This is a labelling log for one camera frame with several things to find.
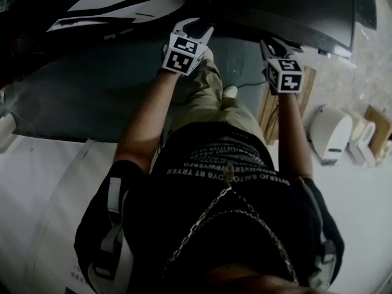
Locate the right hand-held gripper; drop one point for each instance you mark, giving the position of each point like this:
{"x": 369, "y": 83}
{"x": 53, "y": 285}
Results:
{"x": 284, "y": 76}

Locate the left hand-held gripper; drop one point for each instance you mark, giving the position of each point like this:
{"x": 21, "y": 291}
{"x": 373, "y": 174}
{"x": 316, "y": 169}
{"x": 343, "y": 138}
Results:
{"x": 180, "y": 55}

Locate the person's left forearm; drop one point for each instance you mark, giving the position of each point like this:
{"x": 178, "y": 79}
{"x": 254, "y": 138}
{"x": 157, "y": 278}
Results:
{"x": 147, "y": 118}

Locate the person's right forearm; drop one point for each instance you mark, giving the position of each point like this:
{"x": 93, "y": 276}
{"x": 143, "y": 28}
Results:
{"x": 295, "y": 133}

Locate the dark grey washing machine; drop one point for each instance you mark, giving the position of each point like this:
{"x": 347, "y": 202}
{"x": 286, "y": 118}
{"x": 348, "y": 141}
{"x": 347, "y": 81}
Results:
{"x": 275, "y": 8}

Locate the white shoe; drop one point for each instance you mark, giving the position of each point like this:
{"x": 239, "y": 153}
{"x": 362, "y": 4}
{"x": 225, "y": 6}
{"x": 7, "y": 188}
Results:
{"x": 209, "y": 53}
{"x": 231, "y": 90}

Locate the wooden board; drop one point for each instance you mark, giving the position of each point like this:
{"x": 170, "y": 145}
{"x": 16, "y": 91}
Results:
{"x": 269, "y": 115}

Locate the khaki trousers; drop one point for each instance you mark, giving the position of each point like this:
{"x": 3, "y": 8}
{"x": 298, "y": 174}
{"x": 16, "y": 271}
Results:
{"x": 211, "y": 103}

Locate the white panel with black trim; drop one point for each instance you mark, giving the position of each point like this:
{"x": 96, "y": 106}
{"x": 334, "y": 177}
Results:
{"x": 122, "y": 2}

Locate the white plastic dispenser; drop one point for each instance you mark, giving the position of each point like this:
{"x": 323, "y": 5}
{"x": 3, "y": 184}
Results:
{"x": 330, "y": 133}

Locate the dark green floor mat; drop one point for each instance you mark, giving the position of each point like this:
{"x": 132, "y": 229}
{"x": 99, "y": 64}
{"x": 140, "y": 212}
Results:
{"x": 92, "y": 93}

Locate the beige plastic container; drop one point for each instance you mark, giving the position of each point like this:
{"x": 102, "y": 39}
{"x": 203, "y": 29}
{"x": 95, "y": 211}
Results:
{"x": 363, "y": 139}

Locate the brown cardboard piece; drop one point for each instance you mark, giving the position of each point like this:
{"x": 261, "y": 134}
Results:
{"x": 379, "y": 127}

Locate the black printed t-shirt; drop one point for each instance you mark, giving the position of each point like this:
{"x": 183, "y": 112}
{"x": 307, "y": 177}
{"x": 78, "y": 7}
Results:
{"x": 220, "y": 213}

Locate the clear plastic sheet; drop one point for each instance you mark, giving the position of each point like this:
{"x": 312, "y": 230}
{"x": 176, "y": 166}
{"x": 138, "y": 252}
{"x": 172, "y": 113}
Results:
{"x": 15, "y": 118}

